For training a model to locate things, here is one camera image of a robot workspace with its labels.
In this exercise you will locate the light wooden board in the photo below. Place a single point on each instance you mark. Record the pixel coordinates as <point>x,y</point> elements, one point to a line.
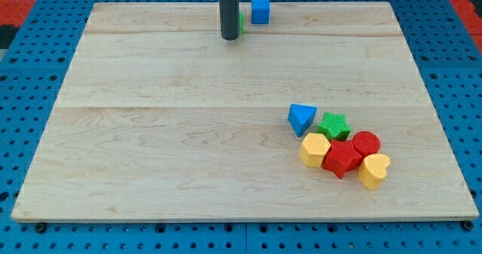
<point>160,120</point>

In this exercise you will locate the yellow hexagon block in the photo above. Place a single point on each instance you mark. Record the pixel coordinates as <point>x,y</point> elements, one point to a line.
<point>313,149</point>

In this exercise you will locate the green block behind rod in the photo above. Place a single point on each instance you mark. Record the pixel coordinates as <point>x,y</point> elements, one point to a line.
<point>241,23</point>

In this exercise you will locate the red star block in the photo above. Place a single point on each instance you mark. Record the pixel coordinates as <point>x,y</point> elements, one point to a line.
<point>341,158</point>

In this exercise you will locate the blue cube block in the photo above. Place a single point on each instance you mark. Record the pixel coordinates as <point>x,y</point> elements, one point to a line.
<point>260,12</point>

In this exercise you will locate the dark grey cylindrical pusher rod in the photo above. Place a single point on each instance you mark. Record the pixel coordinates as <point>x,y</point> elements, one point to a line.
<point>229,19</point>

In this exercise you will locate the blue triangle block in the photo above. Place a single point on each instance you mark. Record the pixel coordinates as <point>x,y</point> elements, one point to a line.
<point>301,117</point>

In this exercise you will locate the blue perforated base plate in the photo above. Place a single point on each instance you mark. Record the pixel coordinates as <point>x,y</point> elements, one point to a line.
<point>36,62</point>

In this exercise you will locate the green star block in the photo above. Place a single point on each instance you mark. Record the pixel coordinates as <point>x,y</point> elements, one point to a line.
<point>334,126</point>

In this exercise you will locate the red cylinder block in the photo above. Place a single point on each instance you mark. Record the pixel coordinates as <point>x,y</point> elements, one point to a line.
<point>366,143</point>

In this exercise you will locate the yellow heart block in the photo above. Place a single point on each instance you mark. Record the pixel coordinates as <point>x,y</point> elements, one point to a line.
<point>373,170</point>

